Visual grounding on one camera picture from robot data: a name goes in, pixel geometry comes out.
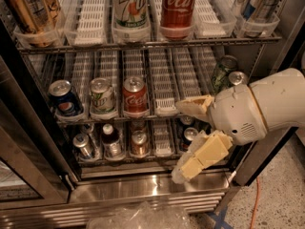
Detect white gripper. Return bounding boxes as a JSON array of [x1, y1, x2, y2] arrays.
[[172, 84, 267, 184]]

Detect red coke can shelf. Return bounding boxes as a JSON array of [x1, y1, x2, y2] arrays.
[[123, 76, 148, 113]]

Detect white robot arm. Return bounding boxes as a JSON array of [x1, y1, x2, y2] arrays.
[[172, 68, 305, 184]]

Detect blue can bottom shelf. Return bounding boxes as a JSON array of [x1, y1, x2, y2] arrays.
[[179, 127, 198, 152]]

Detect green can front right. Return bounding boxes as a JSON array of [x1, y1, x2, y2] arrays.
[[227, 71, 248, 87]]

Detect brown can bottom shelf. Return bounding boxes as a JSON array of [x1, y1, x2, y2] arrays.
[[132, 131, 149, 156]]

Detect green can rear right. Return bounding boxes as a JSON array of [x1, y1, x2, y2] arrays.
[[211, 55, 237, 94]]

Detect white green soda can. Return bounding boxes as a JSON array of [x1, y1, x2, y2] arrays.
[[90, 77, 114, 114]]

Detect silver can bottom left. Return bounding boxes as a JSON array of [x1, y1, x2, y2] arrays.
[[72, 133, 93, 159]]

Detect stainless steel fridge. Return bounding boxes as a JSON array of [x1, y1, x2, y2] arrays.
[[1, 0, 304, 229]]

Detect red coca-cola can top shelf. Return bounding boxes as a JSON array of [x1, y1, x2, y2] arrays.
[[160, 0, 195, 40]]

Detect blue pepsi can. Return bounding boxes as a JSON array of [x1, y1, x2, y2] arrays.
[[49, 79, 83, 116]]

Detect white 7up can top shelf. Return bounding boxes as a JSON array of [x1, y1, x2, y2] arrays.
[[112, 0, 148, 29]]

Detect fridge glass door left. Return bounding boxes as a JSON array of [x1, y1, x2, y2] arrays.
[[0, 21, 78, 210]]

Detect gold can top left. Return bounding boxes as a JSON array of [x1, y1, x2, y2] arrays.
[[4, 0, 63, 48]]

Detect dark bottle white cap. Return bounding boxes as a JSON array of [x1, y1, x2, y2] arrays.
[[101, 124, 122, 157]]

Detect blue tape cross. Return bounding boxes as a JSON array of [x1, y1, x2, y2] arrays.
[[208, 207, 234, 229]]

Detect clear plastic bag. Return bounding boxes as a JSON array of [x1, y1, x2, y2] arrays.
[[86, 202, 192, 229]]

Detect orange cable on floor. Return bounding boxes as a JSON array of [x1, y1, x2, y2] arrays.
[[249, 176, 261, 229]]

